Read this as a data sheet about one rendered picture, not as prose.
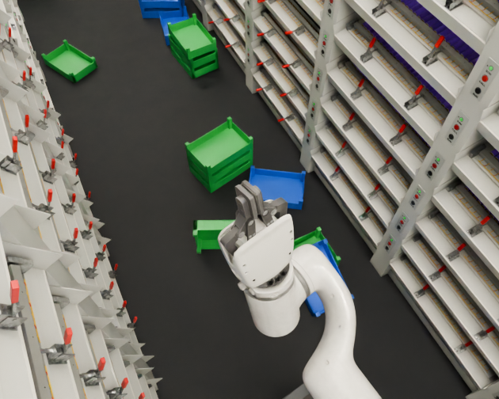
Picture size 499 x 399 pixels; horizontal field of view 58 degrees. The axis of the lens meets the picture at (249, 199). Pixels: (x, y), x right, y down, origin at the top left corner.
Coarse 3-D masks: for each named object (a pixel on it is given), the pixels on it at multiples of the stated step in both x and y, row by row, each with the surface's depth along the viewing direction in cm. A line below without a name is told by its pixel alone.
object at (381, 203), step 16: (320, 128) 222; (336, 128) 218; (336, 144) 217; (336, 160) 216; (352, 160) 211; (352, 176) 208; (368, 176) 206; (368, 192) 203; (384, 192) 199; (384, 208) 198; (384, 224) 197
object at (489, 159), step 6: (486, 150) 138; (486, 156) 137; (492, 156) 136; (480, 162) 138; (486, 162) 138; (492, 162) 136; (498, 162) 135; (492, 168) 137; (498, 168) 134; (492, 174) 136; (498, 174) 136; (498, 180) 134
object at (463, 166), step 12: (480, 144) 139; (456, 156) 138; (468, 156) 141; (480, 156) 140; (456, 168) 141; (468, 168) 139; (468, 180) 139; (480, 180) 137; (492, 180) 136; (480, 192) 136; (492, 192) 134; (492, 204) 133
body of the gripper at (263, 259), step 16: (256, 224) 61; (272, 224) 60; (288, 224) 61; (240, 240) 60; (256, 240) 59; (272, 240) 61; (288, 240) 63; (240, 256) 59; (256, 256) 60; (272, 256) 63; (288, 256) 66; (240, 272) 61; (256, 272) 63; (272, 272) 65
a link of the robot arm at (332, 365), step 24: (312, 264) 73; (312, 288) 74; (336, 288) 73; (336, 312) 73; (336, 336) 72; (312, 360) 72; (336, 360) 70; (312, 384) 70; (336, 384) 69; (360, 384) 70
